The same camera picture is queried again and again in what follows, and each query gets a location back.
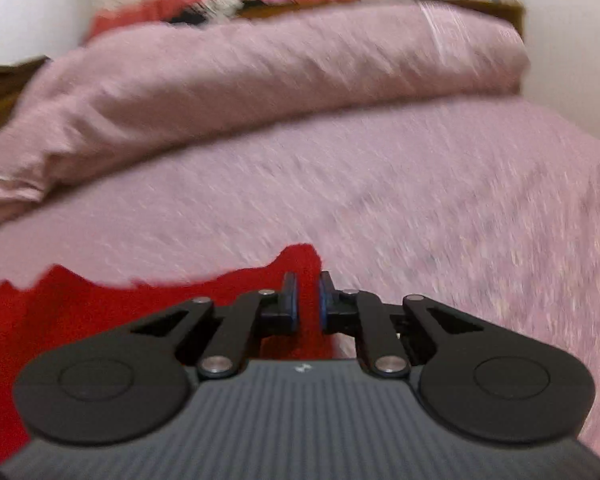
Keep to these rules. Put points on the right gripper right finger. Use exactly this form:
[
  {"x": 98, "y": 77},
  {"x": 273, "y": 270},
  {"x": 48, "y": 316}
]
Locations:
[{"x": 476, "y": 378}]

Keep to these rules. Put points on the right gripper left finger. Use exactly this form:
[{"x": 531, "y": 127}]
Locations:
[{"x": 124, "y": 383}]

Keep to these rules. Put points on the red knit sweater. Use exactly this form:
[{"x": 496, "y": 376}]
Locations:
[{"x": 62, "y": 307}]

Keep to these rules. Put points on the pile of dark clothes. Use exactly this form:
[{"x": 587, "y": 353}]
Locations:
[{"x": 207, "y": 12}]

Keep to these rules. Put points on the pink floral bed sheet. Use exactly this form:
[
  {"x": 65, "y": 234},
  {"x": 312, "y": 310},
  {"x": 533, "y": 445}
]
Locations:
[{"x": 488, "y": 205}]

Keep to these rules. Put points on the pink quilted duvet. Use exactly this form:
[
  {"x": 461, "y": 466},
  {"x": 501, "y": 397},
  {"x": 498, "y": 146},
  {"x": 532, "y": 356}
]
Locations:
[{"x": 144, "y": 89}]

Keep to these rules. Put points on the wooden headboard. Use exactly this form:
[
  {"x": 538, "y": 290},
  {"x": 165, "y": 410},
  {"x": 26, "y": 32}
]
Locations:
[{"x": 13, "y": 78}]

